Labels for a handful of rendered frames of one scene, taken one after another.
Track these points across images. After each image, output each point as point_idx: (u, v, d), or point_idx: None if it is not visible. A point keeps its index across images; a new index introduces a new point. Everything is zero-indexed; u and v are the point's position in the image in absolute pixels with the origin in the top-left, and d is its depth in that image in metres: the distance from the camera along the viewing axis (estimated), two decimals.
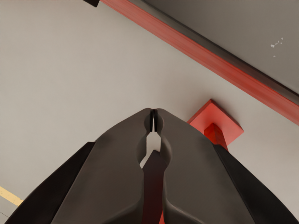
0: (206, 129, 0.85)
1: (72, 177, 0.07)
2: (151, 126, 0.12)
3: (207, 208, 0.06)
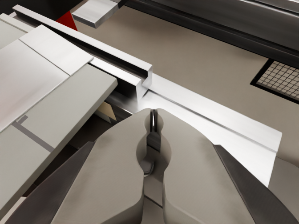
0: None
1: (72, 177, 0.07)
2: (151, 126, 0.12)
3: (207, 208, 0.06)
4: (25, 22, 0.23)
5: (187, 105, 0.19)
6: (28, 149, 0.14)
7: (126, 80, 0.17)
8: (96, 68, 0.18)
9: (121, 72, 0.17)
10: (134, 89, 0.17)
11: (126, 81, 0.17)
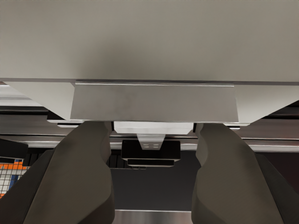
0: None
1: (33, 189, 0.06)
2: (112, 125, 0.12)
3: (239, 214, 0.06)
4: None
5: (23, 100, 0.21)
6: (15, 71, 0.09)
7: (58, 120, 0.18)
8: None
9: (70, 122, 0.18)
10: (50, 112, 0.18)
11: (58, 118, 0.18)
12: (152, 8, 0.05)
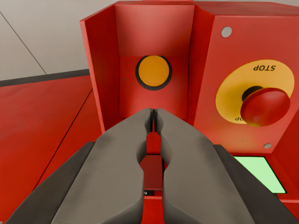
0: None
1: (72, 177, 0.07)
2: (151, 126, 0.12)
3: (207, 208, 0.06)
4: None
5: None
6: None
7: None
8: None
9: None
10: None
11: None
12: None
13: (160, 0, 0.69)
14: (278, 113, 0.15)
